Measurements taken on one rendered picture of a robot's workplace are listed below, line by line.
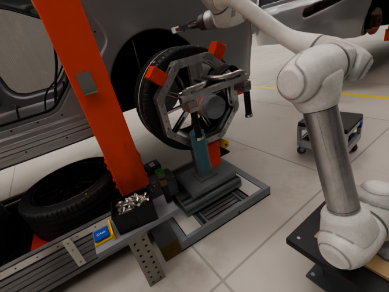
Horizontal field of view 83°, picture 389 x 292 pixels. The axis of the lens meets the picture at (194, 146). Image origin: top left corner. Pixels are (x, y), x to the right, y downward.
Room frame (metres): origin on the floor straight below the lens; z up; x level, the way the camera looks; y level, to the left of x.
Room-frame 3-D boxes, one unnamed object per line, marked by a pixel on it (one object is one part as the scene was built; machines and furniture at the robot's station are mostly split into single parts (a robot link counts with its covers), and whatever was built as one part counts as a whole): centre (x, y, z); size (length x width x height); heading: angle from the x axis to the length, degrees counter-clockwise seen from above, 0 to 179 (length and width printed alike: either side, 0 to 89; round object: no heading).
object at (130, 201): (0.90, 0.37, 0.51); 0.20 x 0.14 x 0.13; 105
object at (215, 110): (1.26, -0.12, 0.85); 0.21 x 0.14 x 0.14; 24
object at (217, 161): (1.36, -0.08, 0.48); 0.16 x 0.12 x 0.17; 24
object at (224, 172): (1.48, -0.02, 0.32); 0.40 x 0.30 x 0.28; 114
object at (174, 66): (1.32, -0.09, 0.85); 0.54 x 0.07 x 0.54; 114
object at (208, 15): (1.25, -0.23, 1.27); 0.09 x 0.06 x 0.09; 139
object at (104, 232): (0.82, 0.54, 0.47); 0.07 x 0.07 x 0.02; 24
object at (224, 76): (1.25, -0.23, 1.03); 0.19 x 0.18 x 0.11; 24
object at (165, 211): (0.89, 0.39, 0.44); 0.43 x 0.17 x 0.03; 114
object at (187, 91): (1.17, -0.05, 1.03); 0.19 x 0.18 x 0.11; 24
